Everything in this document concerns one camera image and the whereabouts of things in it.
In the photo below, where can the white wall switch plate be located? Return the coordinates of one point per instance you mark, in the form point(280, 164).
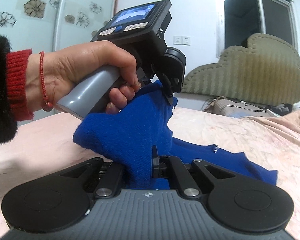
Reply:
point(182, 40)

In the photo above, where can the white floral wardrobe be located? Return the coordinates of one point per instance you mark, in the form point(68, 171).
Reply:
point(50, 25)

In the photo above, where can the dark clothes on pillow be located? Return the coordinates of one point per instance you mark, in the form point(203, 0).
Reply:
point(281, 109)

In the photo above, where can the pink bed sheet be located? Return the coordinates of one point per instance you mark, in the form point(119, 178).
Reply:
point(45, 146)

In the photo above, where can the dark window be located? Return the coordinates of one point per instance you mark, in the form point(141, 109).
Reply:
point(238, 19)

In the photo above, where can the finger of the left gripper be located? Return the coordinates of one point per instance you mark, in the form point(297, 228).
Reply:
point(168, 90)

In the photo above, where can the blue knit sweater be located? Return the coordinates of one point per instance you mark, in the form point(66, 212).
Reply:
point(129, 136)

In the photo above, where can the person's left hand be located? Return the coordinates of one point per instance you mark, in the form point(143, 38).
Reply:
point(55, 74)

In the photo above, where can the red and black sleeve forearm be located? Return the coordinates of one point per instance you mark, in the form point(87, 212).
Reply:
point(13, 103)

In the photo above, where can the beige patterned pillow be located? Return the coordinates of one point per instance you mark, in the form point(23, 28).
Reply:
point(236, 109)

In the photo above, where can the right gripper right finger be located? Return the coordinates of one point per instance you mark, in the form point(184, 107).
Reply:
point(177, 174)

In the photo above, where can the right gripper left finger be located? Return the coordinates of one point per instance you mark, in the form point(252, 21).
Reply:
point(111, 182)

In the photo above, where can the orange blanket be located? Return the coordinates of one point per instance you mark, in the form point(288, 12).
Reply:
point(287, 126)

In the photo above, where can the olive padded headboard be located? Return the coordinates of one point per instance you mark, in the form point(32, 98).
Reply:
point(265, 71)

